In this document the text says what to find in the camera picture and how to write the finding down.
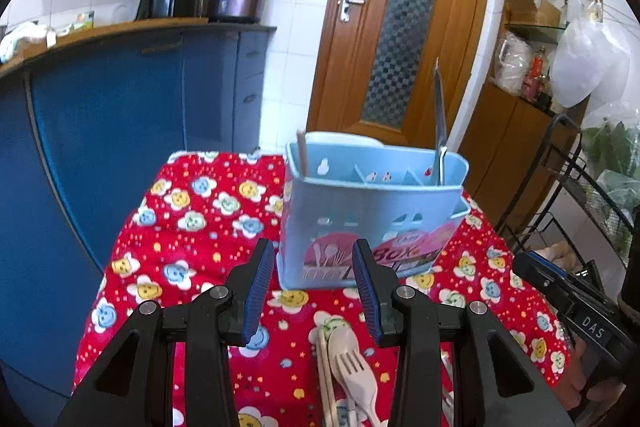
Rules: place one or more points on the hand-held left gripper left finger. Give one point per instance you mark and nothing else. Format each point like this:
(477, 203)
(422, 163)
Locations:
(259, 294)

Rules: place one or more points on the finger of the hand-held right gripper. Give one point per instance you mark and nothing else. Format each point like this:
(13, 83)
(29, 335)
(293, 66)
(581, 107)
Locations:
(537, 268)

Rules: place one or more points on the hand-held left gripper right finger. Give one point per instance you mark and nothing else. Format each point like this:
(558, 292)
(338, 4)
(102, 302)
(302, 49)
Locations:
(368, 294)

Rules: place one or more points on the wooden chopstick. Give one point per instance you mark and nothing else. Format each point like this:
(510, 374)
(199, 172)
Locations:
(330, 399)
(302, 154)
(322, 372)

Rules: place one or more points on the light blue plastic utensil holder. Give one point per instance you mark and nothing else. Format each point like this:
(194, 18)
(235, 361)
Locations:
(350, 202)

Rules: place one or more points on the beige plastic fork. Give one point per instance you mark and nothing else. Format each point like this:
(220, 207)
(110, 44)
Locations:
(361, 389)

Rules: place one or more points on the person's right hand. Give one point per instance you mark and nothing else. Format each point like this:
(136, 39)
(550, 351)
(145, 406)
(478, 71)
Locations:
(580, 372)

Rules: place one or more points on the pile of eggs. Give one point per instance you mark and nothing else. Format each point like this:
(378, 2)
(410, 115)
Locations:
(557, 256)

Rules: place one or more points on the beige plastic spoon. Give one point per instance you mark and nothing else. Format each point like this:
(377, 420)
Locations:
(342, 338)

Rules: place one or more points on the red floral tablecloth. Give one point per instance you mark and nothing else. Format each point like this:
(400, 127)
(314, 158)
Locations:
(200, 247)

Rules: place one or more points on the black metal rack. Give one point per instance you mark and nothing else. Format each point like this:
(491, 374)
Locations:
(565, 187)

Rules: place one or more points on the wooden shelf unit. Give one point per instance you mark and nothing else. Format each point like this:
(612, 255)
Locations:
(505, 142)

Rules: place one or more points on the green leafy vegetables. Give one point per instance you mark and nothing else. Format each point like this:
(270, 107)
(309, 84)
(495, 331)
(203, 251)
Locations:
(615, 157)

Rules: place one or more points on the metal knife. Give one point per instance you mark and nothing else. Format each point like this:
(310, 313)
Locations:
(440, 117)

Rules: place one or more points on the red bottle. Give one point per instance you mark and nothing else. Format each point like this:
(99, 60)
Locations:
(535, 72)

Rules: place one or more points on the clear plastic bag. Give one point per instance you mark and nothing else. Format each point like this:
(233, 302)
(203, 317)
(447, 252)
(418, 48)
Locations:
(512, 62)

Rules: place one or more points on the white plastic bag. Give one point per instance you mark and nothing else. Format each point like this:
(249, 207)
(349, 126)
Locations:
(585, 57)

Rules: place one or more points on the blue base cabinet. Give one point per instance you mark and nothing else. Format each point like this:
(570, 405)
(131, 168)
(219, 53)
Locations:
(125, 117)

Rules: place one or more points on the cardboard box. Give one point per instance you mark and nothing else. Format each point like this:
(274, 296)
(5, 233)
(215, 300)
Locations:
(532, 9)

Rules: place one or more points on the wooden door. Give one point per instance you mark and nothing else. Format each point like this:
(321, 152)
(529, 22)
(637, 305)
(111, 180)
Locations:
(360, 32)

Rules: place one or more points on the dark rice cooker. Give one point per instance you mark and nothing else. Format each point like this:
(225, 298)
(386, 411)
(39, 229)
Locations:
(232, 2)

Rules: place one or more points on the small yellow green box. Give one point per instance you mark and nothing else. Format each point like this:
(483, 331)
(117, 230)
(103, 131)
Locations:
(85, 20)

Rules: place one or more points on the white cloth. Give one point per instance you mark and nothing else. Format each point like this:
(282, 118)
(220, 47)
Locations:
(22, 38)

